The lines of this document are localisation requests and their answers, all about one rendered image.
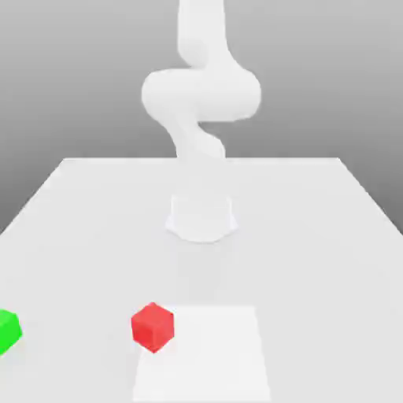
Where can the small red cube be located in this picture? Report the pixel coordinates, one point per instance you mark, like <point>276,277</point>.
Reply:
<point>152,327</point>

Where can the small green cube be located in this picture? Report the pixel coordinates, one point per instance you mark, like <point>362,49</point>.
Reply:
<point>8,330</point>

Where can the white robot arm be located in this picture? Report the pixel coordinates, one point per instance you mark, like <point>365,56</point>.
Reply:
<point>201,94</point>

